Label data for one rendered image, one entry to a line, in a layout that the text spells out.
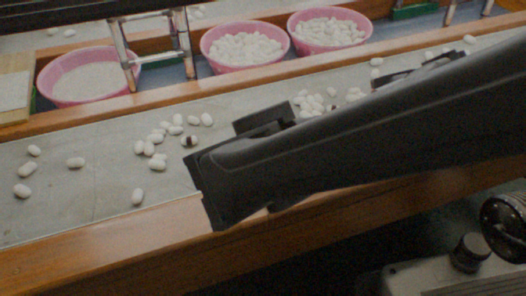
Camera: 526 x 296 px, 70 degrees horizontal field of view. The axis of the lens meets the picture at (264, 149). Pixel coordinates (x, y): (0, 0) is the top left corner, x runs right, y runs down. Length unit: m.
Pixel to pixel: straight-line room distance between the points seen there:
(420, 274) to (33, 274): 0.81
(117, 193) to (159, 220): 0.14
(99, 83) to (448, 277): 1.03
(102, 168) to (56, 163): 0.11
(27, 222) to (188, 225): 0.31
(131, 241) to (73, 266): 0.10
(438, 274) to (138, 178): 0.73
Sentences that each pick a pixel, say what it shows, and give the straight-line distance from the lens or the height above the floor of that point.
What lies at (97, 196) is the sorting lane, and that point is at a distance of 0.83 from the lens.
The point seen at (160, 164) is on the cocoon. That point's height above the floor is 0.76.
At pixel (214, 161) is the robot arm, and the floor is 1.10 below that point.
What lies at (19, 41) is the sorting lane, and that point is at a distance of 1.46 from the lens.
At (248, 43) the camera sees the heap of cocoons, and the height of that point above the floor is 0.74.
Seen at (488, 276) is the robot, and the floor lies 0.48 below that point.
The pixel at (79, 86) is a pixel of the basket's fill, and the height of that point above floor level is 0.73.
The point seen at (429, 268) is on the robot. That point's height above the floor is 0.47.
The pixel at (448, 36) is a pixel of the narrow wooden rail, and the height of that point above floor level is 0.76.
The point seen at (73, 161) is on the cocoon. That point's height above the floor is 0.76.
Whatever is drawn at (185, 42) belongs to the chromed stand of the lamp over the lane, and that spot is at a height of 0.87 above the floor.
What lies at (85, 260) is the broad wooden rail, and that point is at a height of 0.76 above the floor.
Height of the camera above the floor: 1.33
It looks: 45 degrees down
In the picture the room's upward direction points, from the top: 1 degrees counter-clockwise
